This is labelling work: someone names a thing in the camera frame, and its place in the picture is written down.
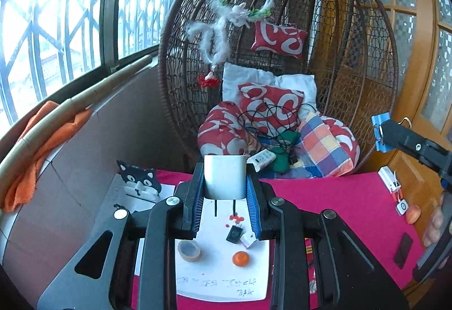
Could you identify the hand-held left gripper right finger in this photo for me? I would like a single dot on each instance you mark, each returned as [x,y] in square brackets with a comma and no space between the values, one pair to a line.
[253,204]

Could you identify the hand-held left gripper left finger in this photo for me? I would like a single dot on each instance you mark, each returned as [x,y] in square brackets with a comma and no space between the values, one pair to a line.
[193,204]

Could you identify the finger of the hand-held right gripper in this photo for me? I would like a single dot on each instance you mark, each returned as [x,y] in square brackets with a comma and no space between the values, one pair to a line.
[413,145]

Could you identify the white power adapter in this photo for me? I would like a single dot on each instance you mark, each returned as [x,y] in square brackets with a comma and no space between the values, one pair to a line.
[225,175]

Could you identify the orange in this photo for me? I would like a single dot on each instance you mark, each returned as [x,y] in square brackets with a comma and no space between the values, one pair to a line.
[241,258]

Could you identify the person's right hand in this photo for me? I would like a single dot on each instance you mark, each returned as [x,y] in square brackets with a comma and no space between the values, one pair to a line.
[433,225]

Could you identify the black smartphone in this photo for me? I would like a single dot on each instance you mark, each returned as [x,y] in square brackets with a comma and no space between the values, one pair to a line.
[403,250]

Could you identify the small black packet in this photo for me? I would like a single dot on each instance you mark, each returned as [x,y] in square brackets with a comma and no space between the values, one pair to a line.
[234,235]

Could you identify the white barcode box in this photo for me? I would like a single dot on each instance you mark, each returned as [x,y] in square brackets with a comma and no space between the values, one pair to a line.
[249,241]

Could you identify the flat white box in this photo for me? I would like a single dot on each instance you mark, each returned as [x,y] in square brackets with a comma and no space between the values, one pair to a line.
[386,177]

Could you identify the white power strip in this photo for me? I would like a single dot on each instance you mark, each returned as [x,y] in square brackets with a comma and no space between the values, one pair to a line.
[261,158]

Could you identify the tape roll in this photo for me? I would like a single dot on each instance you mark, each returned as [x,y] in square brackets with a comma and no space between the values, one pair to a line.
[189,250]

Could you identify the red apple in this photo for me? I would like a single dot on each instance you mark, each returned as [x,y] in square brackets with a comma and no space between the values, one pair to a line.
[413,214]

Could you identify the red and white clip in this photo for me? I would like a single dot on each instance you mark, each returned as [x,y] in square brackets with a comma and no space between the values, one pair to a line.
[397,191]

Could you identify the small white square device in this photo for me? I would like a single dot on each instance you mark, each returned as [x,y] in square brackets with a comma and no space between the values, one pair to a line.
[402,207]

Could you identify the green cloth bag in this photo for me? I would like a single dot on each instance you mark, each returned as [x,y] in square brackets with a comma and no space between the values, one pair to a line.
[284,151]

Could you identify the black cat phone stand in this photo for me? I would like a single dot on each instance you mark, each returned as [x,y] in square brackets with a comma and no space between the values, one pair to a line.
[137,175]

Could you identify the red printed packet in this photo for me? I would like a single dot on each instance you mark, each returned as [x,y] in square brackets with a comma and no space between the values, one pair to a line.
[309,260]

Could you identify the pink tablecloth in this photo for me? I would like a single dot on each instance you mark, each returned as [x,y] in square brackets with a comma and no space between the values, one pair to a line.
[335,197]

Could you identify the plaid cushion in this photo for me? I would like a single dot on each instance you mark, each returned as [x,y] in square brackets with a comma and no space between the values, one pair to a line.
[323,147]

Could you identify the square red white cushion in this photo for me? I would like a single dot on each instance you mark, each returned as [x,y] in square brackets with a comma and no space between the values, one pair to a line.
[272,101]

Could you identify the brown wicker hanging chair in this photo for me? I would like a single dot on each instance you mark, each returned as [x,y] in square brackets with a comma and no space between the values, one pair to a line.
[183,84]

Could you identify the beige bamboo pole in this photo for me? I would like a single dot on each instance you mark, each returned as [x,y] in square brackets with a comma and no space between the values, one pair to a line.
[81,98]

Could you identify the orange cloth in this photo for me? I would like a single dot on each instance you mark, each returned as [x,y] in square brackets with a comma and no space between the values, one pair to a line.
[31,168]

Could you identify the small red white pillow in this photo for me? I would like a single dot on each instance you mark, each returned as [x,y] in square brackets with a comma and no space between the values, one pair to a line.
[279,38]

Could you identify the white hoop dreamcatcher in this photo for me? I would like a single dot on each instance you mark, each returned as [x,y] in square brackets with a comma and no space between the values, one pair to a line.
[219,27]

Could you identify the window with metal grille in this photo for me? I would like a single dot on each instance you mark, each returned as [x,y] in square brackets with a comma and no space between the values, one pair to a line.
[53,13]

